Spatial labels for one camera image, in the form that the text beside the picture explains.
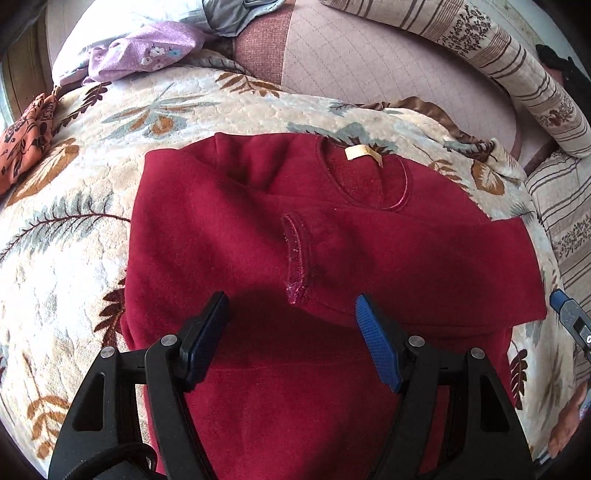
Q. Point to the leaf print fleece blanket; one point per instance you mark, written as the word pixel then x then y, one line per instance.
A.
pixel 92 258

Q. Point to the pink quilted bed sheet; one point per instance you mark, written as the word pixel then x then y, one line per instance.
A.
pixel 369 60

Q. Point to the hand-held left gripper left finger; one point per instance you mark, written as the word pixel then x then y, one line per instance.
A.
pixel 207 341

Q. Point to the red sweater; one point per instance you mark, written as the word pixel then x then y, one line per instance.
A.
pixel 258 221

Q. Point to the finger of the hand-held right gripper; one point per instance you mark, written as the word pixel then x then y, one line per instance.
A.
pixel 559 300

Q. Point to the purple floral cloth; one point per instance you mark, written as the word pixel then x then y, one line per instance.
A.
pixel 138 50

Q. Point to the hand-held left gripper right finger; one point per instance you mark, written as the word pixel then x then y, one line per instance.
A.
pixel 376 341

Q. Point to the white cloth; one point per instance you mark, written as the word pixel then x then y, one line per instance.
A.
pixel 92 27

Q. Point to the black cloth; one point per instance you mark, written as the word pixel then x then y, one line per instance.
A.
pixel 556 64

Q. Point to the grey cloth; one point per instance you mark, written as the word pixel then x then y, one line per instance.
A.
pixel 231 16

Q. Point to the striped floral pillow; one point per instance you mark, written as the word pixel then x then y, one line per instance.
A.
pixel 568 207

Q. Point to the orange floral cloth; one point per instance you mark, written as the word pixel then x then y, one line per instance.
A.
pixel 27 138

